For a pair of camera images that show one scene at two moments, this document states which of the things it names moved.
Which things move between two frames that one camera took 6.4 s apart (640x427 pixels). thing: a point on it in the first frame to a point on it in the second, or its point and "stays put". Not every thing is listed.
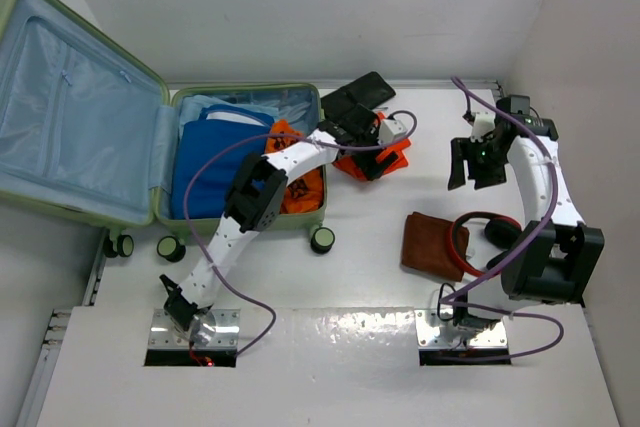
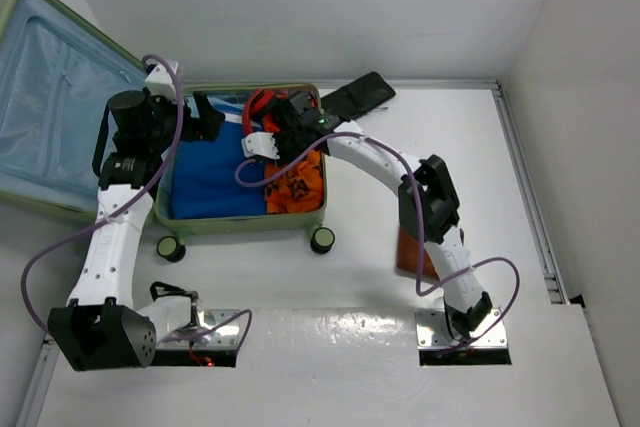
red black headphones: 502,231 to 256,105
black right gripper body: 482,154 to 290,144
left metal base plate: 166,335 stays put
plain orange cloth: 351,166 to 269,124
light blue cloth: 190,107 stays put
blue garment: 196,140 stays put
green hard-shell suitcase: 89,131 stays put
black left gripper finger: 376,169 to 211,119
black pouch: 369,90 stays put
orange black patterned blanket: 306,193 stays put
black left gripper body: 370,138 to 190,128
